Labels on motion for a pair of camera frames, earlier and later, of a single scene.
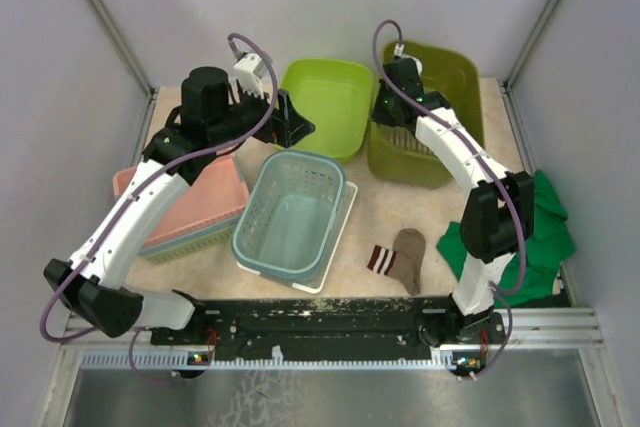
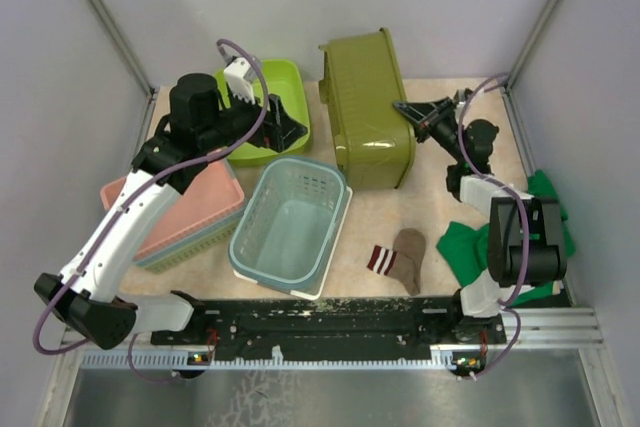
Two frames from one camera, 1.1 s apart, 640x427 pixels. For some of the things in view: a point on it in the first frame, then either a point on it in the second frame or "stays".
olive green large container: [404, 156] → [375, 139]
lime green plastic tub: [335, 94] → [285, 80]
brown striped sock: [404, 262] stays
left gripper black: [286, 125] stays
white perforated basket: [317, 282] → [316, 292]
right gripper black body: [382, 112] → [444, 128]
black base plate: [330, 326] stays
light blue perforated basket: [287, 213] stays
